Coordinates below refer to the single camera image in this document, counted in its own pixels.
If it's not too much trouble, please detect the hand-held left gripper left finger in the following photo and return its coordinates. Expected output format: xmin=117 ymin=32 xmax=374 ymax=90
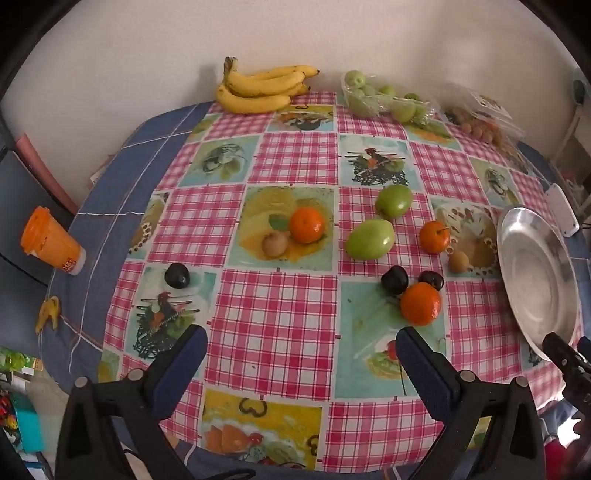
xmin=55 ymin=324 xmax=208 ymax=480

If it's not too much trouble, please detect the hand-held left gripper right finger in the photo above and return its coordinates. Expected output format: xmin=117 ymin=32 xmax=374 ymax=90
xmin=396 ymin=325 xmax=546 ymax=480

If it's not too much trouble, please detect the orange mandarin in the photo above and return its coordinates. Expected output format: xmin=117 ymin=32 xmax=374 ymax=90
xmin=419 ymin=220 xmax=451 ymax=254
xmin=400 ymin=282 xmax=443 ymax=326
xmin=289 ymin=207 xmax=326 ymax=244

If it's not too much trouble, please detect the round metal bowl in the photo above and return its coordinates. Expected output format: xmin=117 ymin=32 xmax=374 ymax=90
xmin=496 ymin=206 xmax=581 ymax=365

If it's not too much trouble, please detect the dark purple plum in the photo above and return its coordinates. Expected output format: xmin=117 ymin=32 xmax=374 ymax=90
xmin=417 ymin=271 xmax=445 ymax=292
xmin=165 ymin=263 xmax=191 ymax=289
xmin=381 ymin=265 xmax=410 ymax=295

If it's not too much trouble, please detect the brown kiwi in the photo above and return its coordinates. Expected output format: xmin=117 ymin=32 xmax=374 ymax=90
xmin=447 ymin=250 xmax=472 ymax=273
xmin=262 ymin=232 xmax=291 ymax=257

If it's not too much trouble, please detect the large green jujube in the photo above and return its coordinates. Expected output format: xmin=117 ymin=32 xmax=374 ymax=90
xmin=375 ymin=184 xmax=413 ymax=219
xmin=345 ymin=219 xmax=395 ymax=260

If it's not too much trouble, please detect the pink checked tablecloth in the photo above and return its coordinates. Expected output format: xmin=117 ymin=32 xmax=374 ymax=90
xmin=97 ymin=90 xmax=573 ymax=472

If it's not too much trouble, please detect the white plastic device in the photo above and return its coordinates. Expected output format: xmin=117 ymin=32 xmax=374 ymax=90
xmin=545 ymin=183 xmax=580 ymax=238

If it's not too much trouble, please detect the yellow banana toy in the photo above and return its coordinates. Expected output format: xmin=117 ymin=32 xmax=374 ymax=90
xmin=35 ymin=296 xmax=62 ymax=334

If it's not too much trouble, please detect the teal box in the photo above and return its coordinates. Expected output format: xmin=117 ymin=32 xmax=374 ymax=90
xmin=11 ymin=397 xmax=44 ymax=453

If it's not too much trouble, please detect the orange plastic cup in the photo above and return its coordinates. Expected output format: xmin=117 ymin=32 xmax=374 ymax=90
xmin=20 ymin=206 xmax=87 ymax=277

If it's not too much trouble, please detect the pile of brown longans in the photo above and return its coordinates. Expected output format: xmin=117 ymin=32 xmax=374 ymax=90
xmin=445 ymin=106 xmax=506 ymax=144

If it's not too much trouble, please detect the clear plastic clamshell box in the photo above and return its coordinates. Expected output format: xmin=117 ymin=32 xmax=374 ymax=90
xmin=441 ymin=83 xmax=527 ymax=151

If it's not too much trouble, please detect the bag of green apples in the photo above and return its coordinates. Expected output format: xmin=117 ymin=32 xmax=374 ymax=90
xmin=341 ymin=69 xmax=437 ymax=126

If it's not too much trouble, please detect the yellow banana bunch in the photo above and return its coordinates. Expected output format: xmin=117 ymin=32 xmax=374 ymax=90
xmin=216 ymin=56 xmax=321 ymax=114

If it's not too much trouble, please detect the pile of small green jujubes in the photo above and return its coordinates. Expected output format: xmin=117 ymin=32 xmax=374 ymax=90
xmin=344 ymin=69 xmax=432 ymax=123

